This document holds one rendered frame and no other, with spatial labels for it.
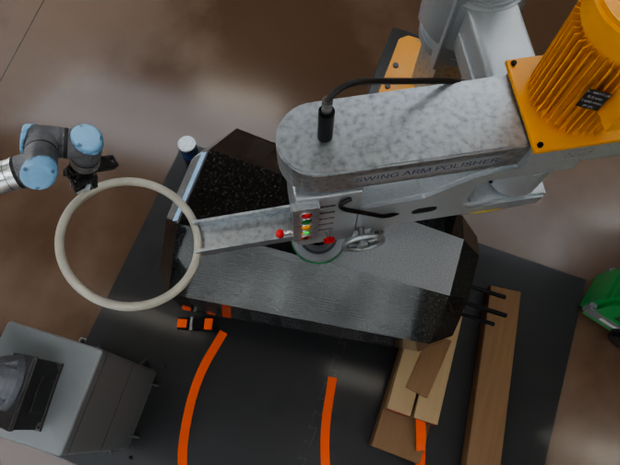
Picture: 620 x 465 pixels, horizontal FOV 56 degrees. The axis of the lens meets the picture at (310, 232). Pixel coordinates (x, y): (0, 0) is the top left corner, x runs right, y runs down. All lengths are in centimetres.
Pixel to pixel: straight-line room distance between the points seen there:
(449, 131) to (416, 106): 11
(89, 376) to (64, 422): 18
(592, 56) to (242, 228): 127
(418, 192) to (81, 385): 142
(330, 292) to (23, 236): 191
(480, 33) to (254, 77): 194
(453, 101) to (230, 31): 249
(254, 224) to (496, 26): 106
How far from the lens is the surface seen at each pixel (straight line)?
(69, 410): 241
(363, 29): 394
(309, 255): 227
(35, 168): 170
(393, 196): 181
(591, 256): 360
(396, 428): 298
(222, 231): 214
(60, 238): 210
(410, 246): 237
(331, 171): 150
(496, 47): 206
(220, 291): 250
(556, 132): 165
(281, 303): 245
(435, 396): 292
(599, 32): 140
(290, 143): 153
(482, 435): 309
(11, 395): 224
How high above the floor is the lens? 309
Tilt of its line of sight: 71 degrees down
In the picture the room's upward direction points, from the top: 1 degrees clockwise
